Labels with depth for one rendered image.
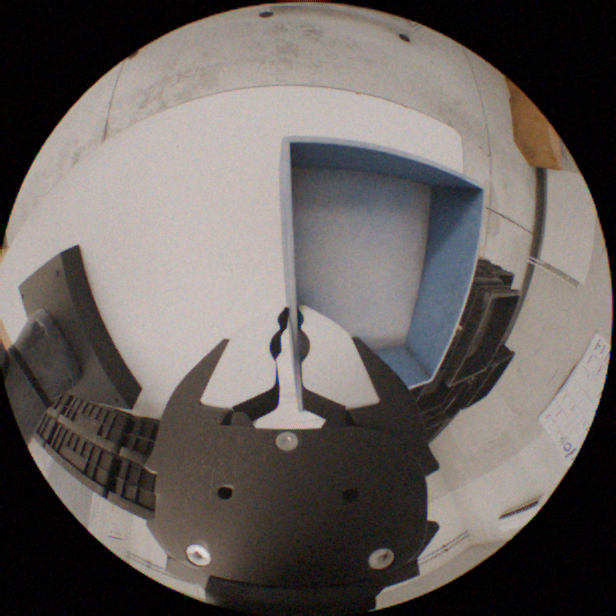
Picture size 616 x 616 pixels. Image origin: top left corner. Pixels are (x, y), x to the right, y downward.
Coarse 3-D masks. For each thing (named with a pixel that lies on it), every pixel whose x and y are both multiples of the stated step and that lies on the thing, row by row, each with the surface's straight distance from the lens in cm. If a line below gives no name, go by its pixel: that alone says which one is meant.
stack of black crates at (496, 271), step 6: (480, 264) 118; (486, 264) 124; (492, 264) 134; (486, 270) 116; (492, 270) 114; (498, 270) 120; (504, 270) 136; (492, 276) 113; (498, 276) 141; (504, 276) 141; (510, 276) 139; (504, 282) 141; (510, 282) 139
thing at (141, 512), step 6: (108, 498) 49; (114, 498) 48; (120, 498) 47; (114, 504) 48; (120, 504) 47; (126, 504) 46; (132, 504) 45; (126, 510) 46; (132, 510) 45; (138, 510) 44; (144, 510) 43; (150, 510) 42; (138, 516) 44; (144, 516) 43; (150, 516) 42
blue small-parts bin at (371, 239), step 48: (288, 144) 10; (336, 144) 11; (288, 192) 10; (336, 192) 17; (384, 192) 19; (432, 192) 22; (480, 192) 18; (288, 240) 10; (336, 240) 17; (384, 240) 19; (432, 240) 22; (480, 240) 18; (288, 288) 11; (336, 288) 19; (384, 288) 21; (432, 288) 22; (384, 336) 24; (432, 336) 22
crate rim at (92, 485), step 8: (48, 448) 71; (56, 456) 67; (64, 464) 63; (72, 472) 59; (80, 472) 57; (80, 480) 56; (88, 480) 54; (96, 488) 52; (104, 488) 51; (104, 496) 51
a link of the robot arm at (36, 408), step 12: (12, 360) 39; (12, 372) 37; (12, 384) 37; (24, 384) 37; (12, 396) 36; (24, 396) 37; (36, 396) 38; (12, 408) 37; (24, 408) 38; (36, 408) 39; (24, 420) 38; (36, 420) 40; (24, 432) 39
